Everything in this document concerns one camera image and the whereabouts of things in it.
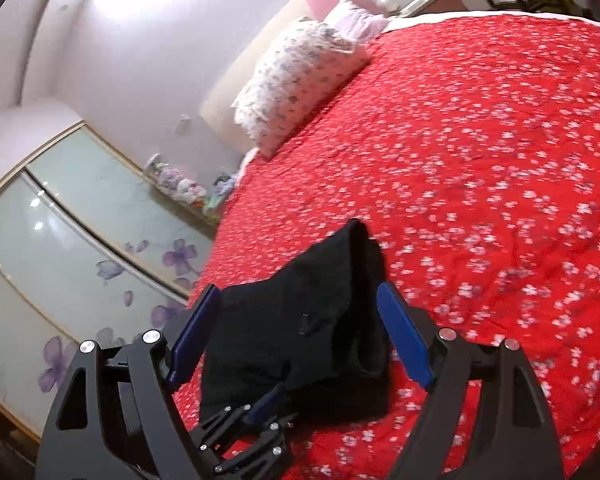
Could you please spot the tube of plush toys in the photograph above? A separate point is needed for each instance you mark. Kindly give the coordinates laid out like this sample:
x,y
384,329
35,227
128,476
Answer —
x,y
177,185

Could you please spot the white floral pillow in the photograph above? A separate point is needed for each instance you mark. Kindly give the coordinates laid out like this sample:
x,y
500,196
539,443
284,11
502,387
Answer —
x,y
300,80

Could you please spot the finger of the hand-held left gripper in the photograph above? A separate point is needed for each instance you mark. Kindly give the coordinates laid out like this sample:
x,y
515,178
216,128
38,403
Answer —
x,y
265,452
260,405

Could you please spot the cluttered bedside table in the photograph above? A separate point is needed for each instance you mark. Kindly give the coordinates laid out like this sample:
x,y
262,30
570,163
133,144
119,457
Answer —
x,y
220,197

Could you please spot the white globe lamp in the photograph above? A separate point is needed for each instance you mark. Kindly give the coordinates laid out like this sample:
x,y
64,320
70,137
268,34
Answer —
x,y
385,2

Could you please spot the pink pillow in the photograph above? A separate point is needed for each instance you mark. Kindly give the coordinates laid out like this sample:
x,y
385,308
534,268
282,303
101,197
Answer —
x,y
355,20

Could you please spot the white wall socket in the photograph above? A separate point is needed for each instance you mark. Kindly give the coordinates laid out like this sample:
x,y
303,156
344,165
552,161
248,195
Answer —
x,y
184,124

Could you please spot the black pants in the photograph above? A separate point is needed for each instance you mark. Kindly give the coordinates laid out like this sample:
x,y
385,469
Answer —
x,y
290,330

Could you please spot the wooden nightstand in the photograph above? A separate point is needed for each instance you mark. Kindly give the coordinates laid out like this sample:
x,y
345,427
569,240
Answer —
x,y
430,2

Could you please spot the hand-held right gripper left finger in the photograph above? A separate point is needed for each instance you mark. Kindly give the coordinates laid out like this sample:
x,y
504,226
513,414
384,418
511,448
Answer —
x,y
195,332

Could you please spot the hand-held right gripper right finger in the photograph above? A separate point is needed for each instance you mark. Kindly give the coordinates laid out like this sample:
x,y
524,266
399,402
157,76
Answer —
x,y
407,335

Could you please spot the red floral bedspread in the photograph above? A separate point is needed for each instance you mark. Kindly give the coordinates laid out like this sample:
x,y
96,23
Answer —
x,y
480,185

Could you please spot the flower-print sliding wardrobe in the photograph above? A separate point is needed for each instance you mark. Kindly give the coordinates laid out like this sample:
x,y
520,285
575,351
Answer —
x,y
70,240

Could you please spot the cream and pink headboard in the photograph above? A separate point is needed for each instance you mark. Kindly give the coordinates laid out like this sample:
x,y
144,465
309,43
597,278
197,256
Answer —
x,y
222,100

